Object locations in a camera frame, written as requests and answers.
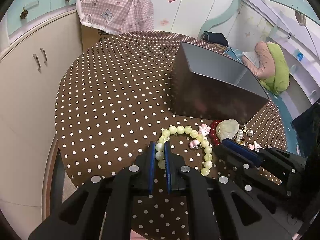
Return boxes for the teal bed sheet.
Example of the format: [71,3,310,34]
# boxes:
[224,47,301,156]

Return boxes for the pink and green pillow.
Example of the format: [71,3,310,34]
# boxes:
[242,41,290,95]

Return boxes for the small charm cluster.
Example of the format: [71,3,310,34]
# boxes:
[233,125,262,150]

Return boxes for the red bead bracelet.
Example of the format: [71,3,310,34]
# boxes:
[209,119,223,146]

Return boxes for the brown polka dot tablecloth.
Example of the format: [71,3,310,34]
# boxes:
[54,30,288,240]

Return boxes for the dark metal storage box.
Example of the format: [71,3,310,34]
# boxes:
[170,42,270,124]

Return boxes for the teal drawer unit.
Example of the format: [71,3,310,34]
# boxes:
[7,0,76,35]

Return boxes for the pale green bead bracelet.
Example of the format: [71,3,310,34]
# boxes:
[154,125,214,177]

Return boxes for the pink checkered cloth cover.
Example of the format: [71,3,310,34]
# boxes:
[76,0,154,35]

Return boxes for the folded dark clothes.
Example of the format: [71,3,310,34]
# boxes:
[201,31,229,47]

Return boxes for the pale jade pendant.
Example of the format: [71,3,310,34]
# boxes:
[215,119,239,142]

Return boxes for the pink kitty charm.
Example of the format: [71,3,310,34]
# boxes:
[198,124,211,137]

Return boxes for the cardboard box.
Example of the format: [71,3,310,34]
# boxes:
[81,25,112,51]

